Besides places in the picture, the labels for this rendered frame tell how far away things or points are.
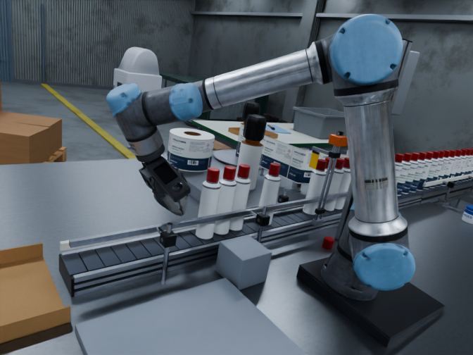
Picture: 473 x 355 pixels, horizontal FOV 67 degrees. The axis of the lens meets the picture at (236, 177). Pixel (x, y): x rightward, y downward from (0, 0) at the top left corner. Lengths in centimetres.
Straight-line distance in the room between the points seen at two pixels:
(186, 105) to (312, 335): 57
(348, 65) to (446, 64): 543
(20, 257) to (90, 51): 935
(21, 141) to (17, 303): 275
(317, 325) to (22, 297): 64
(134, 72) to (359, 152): 585
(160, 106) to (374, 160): 44
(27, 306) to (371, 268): 70
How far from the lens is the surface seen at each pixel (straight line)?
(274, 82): 83
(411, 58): 123
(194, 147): 152
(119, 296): 89
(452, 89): 599
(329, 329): 91
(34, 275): 96
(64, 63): 1010
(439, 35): 621
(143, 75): 645
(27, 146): 354
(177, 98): 75
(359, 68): 67
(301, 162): 150
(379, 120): 71
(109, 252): 94
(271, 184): 110
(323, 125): 328
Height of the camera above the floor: 138
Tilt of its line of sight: 19 degrees down
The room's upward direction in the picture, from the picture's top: 10 degrees clockwise
